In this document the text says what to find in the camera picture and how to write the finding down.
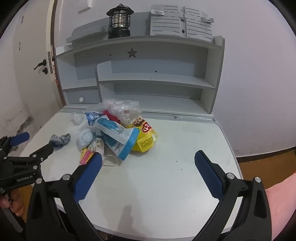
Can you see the grey blue cloth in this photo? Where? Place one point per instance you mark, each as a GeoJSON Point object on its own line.
{"type": "Point", "coordinates": [60, 140]}

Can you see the white patterned face mask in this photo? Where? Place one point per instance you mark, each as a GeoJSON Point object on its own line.
{"type": "Point", "coordinates": [98, 144]}

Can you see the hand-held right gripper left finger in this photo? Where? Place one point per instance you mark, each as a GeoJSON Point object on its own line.
{"type": "Point", "coordinates": [87, 178]}

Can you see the small blue white packet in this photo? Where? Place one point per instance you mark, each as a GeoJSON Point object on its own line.
{"type": "Point", "coordinates": [91, 117]}

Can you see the white tissue ball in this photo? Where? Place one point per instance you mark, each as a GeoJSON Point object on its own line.
{"type": "Point", "coordinates": [85, 138]}
{"type": "Point", "coordinates": [76, 118]}

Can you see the grey plastic tray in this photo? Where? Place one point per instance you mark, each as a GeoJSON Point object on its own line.
{"type": "Point", "coordinates": [86, 33]}

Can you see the red wrapper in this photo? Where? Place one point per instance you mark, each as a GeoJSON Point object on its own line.
{"type": "Point", "coordinates": [111, 117]}

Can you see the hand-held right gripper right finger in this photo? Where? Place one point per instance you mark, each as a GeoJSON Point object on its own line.
{"type": "Point", "coordinates": [208, 176]}

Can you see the grey hutch drawer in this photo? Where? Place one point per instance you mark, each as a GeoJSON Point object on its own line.
{"type": "Point", "coordinates": [90, 95]}

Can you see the person's left hand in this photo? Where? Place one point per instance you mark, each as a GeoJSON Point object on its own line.
{"type": "Point", "coordinates": [16, 205]}

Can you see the large blue white packet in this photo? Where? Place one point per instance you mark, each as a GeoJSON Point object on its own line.
{"type": "Point", "coordinates": [115, 136]}

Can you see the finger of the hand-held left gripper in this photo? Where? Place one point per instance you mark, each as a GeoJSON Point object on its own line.
{"type": "Point", "coordinates": [19, 139]}
{"type": "Point", "coordinates": [42, 153]}

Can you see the white door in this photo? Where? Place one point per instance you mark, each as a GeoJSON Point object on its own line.
{"type": "Point", "coordinates": [27, 46]}

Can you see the black camping lantern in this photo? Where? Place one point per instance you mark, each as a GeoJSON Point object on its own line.
{"type": "Point", "coordinates": [119, 22]}

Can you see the pink clothing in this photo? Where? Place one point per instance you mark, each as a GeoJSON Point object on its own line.
{"type": "Point", "coordinates": [283, 204]}

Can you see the pink yellow small packet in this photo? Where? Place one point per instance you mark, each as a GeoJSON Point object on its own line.
{"type": "Point", "coordinates": [86, 157]}

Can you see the clear plastic bag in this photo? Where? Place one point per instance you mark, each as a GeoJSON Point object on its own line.
{"type": "Point", "coordinates": [120, 109]}

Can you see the grey folding book stand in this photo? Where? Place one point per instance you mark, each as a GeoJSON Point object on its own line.
{"type": "Point", "coordinates": [180, 23]}

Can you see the yellow snack packet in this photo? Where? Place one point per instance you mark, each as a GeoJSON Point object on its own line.
{"type": "Point", "coordinates": [144, 143]}

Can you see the grey white desk hutch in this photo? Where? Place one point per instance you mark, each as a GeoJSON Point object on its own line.
{"type": "Point", "coordinates": [152, 46]}

